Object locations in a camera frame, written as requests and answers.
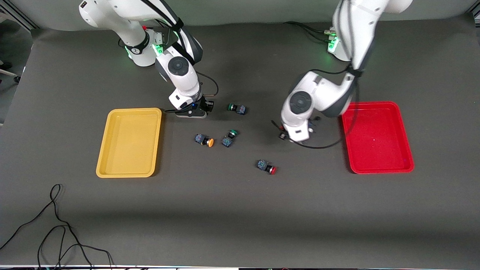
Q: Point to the yellow push button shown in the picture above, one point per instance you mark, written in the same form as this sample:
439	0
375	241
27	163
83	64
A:
204	140

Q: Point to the yellow plastic tray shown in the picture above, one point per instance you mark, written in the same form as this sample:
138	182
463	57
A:
129	142

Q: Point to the red push button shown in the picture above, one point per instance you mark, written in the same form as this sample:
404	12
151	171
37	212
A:
266	167

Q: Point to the dark grey table mat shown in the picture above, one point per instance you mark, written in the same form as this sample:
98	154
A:
240	210

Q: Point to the green push button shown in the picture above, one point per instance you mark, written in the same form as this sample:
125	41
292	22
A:
228	138
237	108

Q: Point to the red plastic tray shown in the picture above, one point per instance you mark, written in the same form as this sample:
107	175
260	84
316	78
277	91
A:
378	142

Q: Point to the aluminium frame rail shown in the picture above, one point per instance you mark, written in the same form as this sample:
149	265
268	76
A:
22	20

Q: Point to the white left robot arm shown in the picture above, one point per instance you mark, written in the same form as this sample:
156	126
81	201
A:
360	30

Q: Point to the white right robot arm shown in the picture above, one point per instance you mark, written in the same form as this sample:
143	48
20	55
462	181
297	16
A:
178	66

